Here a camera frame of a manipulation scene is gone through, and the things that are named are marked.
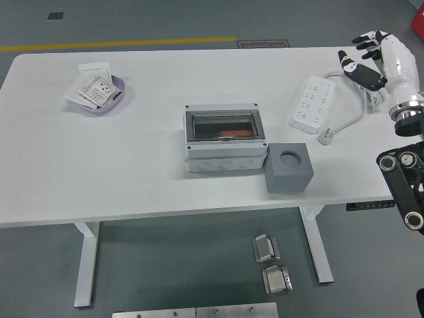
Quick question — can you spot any white table leg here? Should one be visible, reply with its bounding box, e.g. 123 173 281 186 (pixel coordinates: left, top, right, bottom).
299 205 335 285
73 221 101 307

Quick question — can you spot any white power cord with plug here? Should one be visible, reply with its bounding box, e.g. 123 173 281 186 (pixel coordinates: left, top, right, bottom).
317 68 387 146

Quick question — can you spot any brown floor sign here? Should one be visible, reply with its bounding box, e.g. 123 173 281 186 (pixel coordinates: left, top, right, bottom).
237 39 290 50

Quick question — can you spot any tall metal plate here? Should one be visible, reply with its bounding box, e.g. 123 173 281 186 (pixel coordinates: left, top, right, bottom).
195 301 279 318

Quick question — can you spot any grey cube with round hole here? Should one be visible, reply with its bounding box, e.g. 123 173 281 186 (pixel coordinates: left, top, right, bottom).
264 142 315 195

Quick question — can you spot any grey electrical box clear lid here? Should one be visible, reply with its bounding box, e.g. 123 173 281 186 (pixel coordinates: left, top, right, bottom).
183 103 269 173

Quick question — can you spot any purple tray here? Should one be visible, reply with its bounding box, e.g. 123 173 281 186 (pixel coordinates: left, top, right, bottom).
69 74 127 116

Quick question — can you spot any orange cylinder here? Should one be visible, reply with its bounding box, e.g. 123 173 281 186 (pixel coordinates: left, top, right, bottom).
218 130 256 138

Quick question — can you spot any printed white socket panel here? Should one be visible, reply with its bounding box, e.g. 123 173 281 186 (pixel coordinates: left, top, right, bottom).
79 74 123 109

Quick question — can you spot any yellow floor tape line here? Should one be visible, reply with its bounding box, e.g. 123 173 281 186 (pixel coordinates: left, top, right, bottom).
0 35 238 52

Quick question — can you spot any long metal plate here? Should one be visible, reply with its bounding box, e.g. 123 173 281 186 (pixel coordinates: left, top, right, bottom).
111 307 197 318

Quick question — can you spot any plain white switch panel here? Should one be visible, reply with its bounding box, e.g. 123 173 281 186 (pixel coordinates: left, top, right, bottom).
78 62 113 80

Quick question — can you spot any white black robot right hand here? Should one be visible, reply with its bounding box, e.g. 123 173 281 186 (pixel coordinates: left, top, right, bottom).
337 29 424 112

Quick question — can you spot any white power strip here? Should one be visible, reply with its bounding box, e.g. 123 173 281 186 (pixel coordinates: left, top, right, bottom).
288 75 337 135

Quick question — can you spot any large grey metal block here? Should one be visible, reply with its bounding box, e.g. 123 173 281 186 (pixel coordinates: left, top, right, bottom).
261 264 294 296

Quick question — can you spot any small grey metal block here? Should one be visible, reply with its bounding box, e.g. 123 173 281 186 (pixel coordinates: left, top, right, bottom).
251 234 282 264

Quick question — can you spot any black table control panel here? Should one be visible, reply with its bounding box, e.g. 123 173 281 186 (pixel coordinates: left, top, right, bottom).
346 201 396 211

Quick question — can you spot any red object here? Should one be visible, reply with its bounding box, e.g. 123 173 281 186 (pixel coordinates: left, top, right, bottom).
409 6 424 34

